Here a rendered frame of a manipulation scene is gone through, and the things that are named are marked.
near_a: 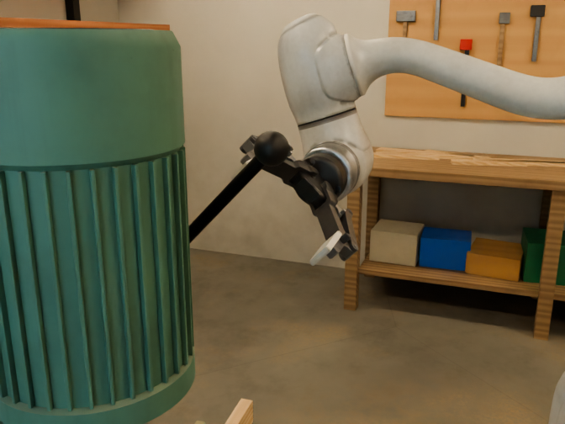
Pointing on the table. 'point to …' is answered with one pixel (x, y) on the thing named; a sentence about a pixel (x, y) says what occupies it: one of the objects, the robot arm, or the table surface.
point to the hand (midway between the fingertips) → (282, 211)
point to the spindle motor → (92, 227)
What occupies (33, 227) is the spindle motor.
